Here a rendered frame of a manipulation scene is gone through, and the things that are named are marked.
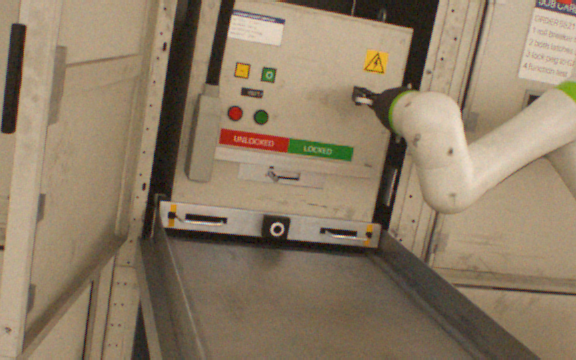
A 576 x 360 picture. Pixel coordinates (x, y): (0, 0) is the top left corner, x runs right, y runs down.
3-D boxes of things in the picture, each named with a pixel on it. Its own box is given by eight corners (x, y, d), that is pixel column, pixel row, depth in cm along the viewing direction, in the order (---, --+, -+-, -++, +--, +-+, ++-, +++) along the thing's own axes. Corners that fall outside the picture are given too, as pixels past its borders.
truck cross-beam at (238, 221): (377, 248, 173) (382, 224, 171) (156, 226, 157) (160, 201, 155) (369, 241, 177) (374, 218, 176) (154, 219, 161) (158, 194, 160)
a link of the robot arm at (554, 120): (534, 87, 145) (577, 90, 135) (546, 139, 149) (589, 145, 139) (400, 165, 132) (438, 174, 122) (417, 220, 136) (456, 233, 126)
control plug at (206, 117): (210, 183, 147) (224, 100, 143) (187, 180, 146) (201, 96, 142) (205, 173, 154) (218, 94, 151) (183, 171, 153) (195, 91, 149)
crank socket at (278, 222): (288, 240, 163) (292, 220, 162) (263, 238, 161) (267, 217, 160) (284, 236, 165) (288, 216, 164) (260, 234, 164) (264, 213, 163)
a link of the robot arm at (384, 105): (438, 89, 135) (395, 82, 132) (424, 148, 137) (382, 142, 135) (424, 85, 140) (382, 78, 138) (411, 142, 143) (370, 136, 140)
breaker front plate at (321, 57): (370, 229, 171) (413, 32, 161) (171, 208, 157) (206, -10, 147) (368, 227, 172) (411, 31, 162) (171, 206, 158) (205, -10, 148)
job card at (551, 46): (569, 88, 169) (591, 1, 165) (517, 78, 165) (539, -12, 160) (567, 88, 170) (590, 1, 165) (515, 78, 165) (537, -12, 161)
